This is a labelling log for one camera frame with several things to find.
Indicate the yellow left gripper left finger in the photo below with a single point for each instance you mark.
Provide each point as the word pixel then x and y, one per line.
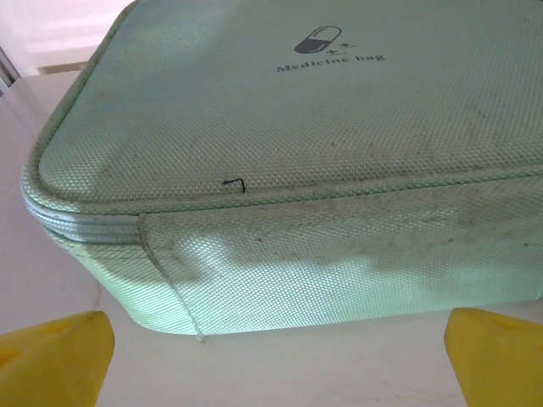
pixel 51 364

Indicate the aluminium frame post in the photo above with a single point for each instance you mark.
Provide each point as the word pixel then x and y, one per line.
pixel 8 68

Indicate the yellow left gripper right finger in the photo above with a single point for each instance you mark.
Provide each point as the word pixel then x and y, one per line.
pixel 496 364

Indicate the mint green medicine bag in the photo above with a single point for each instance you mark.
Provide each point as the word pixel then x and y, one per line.
pixel 297 169

